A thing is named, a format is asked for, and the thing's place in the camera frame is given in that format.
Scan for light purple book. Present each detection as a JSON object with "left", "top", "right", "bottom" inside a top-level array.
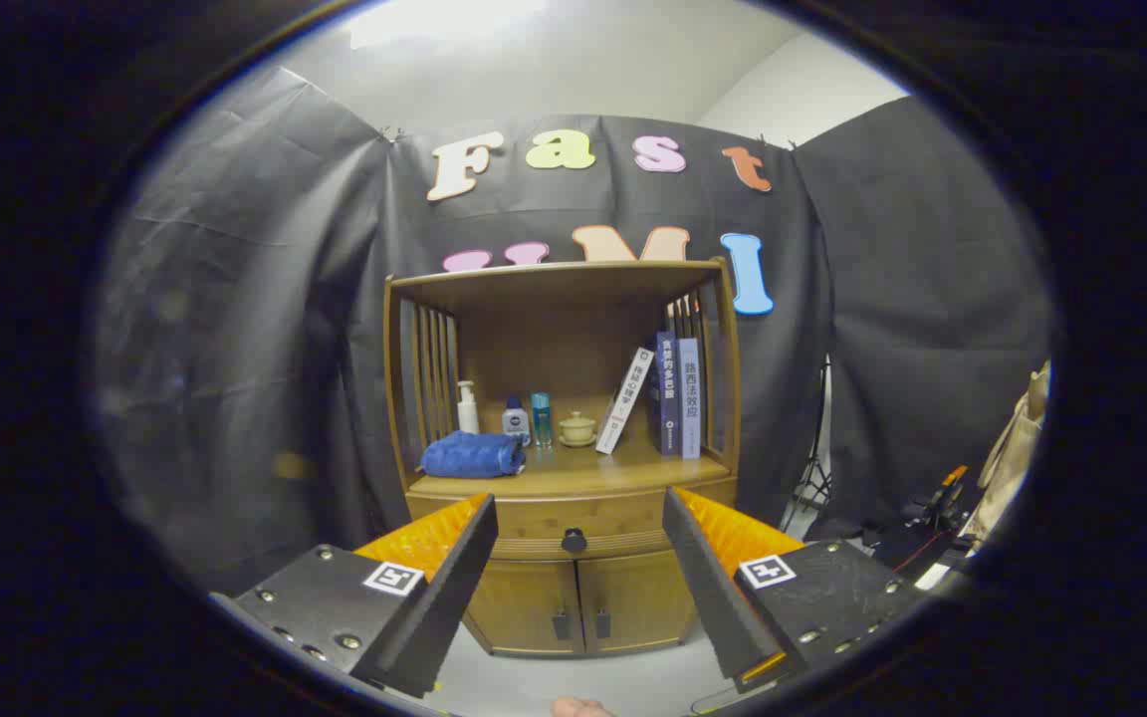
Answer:
[{"left": 678, "top": 337, "right": 703, "bottom": 460}]

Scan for wooden cabinet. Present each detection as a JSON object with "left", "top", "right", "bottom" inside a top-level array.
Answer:
[{"left": 382, "top": 257, "right": 742, "bottom": 658}]

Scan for blue folded towel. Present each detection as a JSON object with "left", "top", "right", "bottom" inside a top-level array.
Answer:
[{"left": 420, "top": 430, "right": 527, "bottom": 479}]

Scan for black equipment with orange part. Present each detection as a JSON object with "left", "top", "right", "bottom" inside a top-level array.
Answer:
[{"left": 862, "top": 465, "right": 978, "bottom": 589}]

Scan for black tripod stand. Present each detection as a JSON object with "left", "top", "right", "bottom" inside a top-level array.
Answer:
[{"left": 781, "top": 358, "right": 833, "bottom": 539}]

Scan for beige bag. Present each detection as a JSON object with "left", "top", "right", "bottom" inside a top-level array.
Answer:
[{"left": 962, "top": 360, "right": 1050, "bottom": 544}]

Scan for white book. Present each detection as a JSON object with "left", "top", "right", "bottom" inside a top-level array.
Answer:
[{"left": 595, "top": 347, "right": 655, "bottom": 456}]

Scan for wooden countertop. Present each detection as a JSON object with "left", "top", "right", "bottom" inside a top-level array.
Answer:
[{"left": 409, "top": 438, "right": 734, "bottom": 499}]

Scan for wooden cabinet door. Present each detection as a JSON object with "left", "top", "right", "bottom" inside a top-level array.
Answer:
[
  {"left": 464, "top": 558, "right": 584, "bottom": 655},
  {"left": 575, "top": 550, "right": 699, "bottom": 653}
]

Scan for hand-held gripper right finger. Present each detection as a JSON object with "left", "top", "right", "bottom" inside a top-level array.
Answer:
[{"left": 661, "top": 486, "right": 938, "bottom": 695}]

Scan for dark blue book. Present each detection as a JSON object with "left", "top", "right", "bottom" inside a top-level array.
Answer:
[{"left": 646, "top": 331, "right": 682, "bottom": 458}]

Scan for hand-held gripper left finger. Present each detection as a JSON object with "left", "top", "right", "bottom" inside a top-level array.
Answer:
[{"left": 210, "top": 492, "right": 499, "bottom": 699}]

